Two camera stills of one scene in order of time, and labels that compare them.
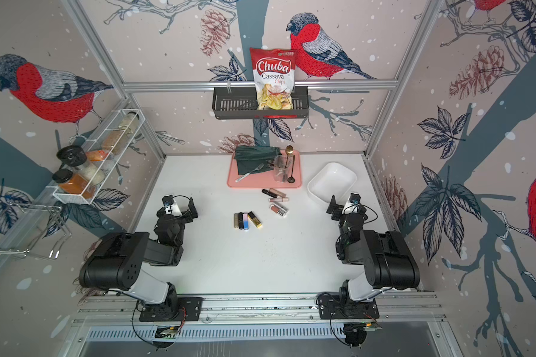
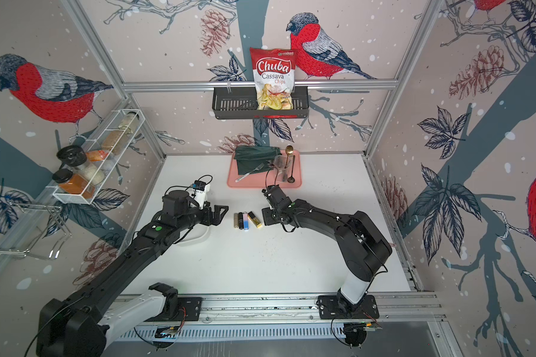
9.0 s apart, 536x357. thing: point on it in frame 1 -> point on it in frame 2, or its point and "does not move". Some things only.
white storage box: (333, 178) -> (199, 233)
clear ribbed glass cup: (281, 167) does not move
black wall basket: (240, 103) does not move
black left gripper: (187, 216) -> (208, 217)
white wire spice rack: (83, 181) does not move
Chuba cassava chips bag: (274, 71) does not move
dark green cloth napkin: (250, 158) does not move
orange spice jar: (72, 183) does not move
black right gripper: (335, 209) -> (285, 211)
